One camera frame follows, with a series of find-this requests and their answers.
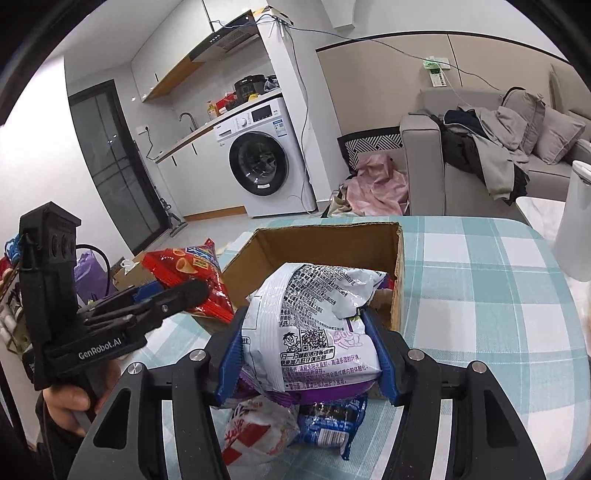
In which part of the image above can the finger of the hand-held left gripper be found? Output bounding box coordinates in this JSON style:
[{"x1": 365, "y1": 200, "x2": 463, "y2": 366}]
[
  {"x1": 87, "y1": 278, "x2": 212, "y2": 334},
  {"x1": 87, "y1": 281, "x2": 165, "y2": 311}
]

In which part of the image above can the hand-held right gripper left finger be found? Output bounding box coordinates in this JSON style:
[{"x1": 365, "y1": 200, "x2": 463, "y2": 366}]
[{"x1": 68, "y1": 305, "x2": 250, "y2": 480}]

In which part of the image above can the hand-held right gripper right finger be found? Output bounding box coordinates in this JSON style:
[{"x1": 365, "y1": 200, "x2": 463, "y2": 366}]
[{"x1": 359, "y1": 307, "x2": 544, "y2": 480}]

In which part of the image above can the red cone snack bag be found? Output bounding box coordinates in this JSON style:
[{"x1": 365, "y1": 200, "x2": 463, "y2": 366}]
[{"x1": 141, "y1": 238, "x2": 236, "y2": 324}]

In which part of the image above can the purple white snack bag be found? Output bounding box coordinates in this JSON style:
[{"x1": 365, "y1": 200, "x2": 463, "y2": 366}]
[{"x1": 233, "y1": 262, "x2": 389, "y2": 408}]

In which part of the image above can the brown cardboard box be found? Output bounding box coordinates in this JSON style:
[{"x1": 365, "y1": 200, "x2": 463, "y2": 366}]
[{"x1": 221, "y1": 222, "x2": 406, "y2": 334}]

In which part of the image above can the person's left forearm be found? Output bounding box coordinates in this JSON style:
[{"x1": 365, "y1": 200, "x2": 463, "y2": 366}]
[{"x1": 0, "y1": 404, "x2": 95, "y2": 480}]

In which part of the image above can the person's left hand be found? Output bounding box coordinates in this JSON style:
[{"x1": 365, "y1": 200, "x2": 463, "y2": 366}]
[{"x1": 36, "y1": 360, "x2": 122, "y2": 433}]

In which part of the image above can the small printed cardboard carton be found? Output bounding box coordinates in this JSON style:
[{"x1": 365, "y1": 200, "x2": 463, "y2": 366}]
[{"x1": 113, "y1": 251, "x2": 158, "y2": 292}]

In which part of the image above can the cluttered storage shelf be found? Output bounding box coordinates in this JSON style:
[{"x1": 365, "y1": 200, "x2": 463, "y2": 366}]
[{"x1": 0, "y1": 233, "x2": 36, "y2": 357}]

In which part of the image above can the purple plastic bag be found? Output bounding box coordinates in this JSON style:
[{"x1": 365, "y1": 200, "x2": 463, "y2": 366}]
[{"x1": 73, "y1": 251, "x2": 112, "y2": 302}]

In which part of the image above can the stick vacuum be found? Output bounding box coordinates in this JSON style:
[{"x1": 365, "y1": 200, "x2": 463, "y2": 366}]
[{"x1": 159, "y1": 196, "x2": 188, "y2": 237}]

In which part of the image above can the red white snack bag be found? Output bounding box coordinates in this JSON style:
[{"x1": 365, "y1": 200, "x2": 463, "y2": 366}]
[{"x1": 223, "y1": 396, "x2": 301, "y2": 470}]

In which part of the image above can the blue silver snack bag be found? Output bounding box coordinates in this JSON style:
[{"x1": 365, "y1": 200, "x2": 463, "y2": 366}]
[{"x1": 295, "y1": 394, "x2": 368, "y2": 463}]

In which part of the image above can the teal white checkered tablecloth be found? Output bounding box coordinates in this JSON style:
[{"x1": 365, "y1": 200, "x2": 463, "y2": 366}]
[{"x1": 134, "y1": 215, "x2": 591, "y2": 480}]

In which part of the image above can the black glass door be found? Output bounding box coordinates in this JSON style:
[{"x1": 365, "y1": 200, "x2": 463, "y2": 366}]
[{"x1": 68, "y1": 79, "x2": 170, "y2": 260}]

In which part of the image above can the white washing machine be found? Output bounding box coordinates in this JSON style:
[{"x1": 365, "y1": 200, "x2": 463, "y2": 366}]
[{"x1": 213, "y1": 96, "x2": 319, "y2": 219}]

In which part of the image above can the beige tote bag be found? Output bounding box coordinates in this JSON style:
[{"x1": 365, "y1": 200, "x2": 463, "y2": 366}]
[{"x1": 320, "y1": 183, "x2": 359, "y2": 219}]

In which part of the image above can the pink cloth pile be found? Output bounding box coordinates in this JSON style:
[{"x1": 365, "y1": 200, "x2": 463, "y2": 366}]
[{"x1": 345, "y1": 154, "x2": 410, "y2": 216}]

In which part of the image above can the grey sofa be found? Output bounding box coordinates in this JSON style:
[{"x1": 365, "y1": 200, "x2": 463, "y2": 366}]
[{"x1": 399, "y1": 60, "x2": 591, "y2": 219}]

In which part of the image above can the black electric cooker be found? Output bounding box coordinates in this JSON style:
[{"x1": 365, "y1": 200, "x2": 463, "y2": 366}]
[{"x1": 233, "y1": 75, "x2": 267, "y2": 102}]

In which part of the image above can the black white patterned basket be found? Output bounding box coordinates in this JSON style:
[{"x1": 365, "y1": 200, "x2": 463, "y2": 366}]
[{"x1": 337, "y1": 127, "x2": 403, "y2": 172}]

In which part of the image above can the dark jacket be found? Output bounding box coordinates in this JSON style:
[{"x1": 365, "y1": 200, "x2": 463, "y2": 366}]
[{"x1": 442, "y1": 108, "x2": 530, "y2": 200}]

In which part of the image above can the grey jacket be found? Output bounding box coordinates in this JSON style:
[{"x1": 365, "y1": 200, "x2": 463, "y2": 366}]
[{"x1": 475, "y1": 106, "x2": 530, "y2": 202}]

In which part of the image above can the white trash bin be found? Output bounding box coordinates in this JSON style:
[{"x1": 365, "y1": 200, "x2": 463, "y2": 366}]
[{"x1": 551, "y1": 160, "x2": 591, "y2": 281}]

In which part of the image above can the silver range hood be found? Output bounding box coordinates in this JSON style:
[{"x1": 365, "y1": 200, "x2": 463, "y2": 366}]
[{"x1": 189, "y1": 11, "x2": 262, "y2": 64}]

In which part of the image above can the dark grey cushion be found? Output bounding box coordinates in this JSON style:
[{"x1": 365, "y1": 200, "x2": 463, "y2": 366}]
[{"x1": 501, "y1": 88, "x2": 546, "y2": 156}]

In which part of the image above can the light grey cushion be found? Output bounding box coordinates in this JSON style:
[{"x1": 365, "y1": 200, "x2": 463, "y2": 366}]
[{"x1": 533, "y1": 108, "x2": 587, "y2": 165}]

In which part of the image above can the white router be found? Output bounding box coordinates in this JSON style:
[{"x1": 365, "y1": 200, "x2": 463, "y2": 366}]
[{"x1": 267, "y1": 6, "x2": 295, "y2": 27}]

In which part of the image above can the white wall cabinet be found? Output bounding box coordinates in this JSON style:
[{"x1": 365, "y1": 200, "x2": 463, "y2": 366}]
[{"x1": 131, "y1": 0, "x2": 219, "y2": 103}]

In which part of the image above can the green white wall outlet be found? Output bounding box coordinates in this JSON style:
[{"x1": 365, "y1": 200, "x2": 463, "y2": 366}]
[{"x1": 422, "y1": 55, "x2": 452, "y2": 88}]

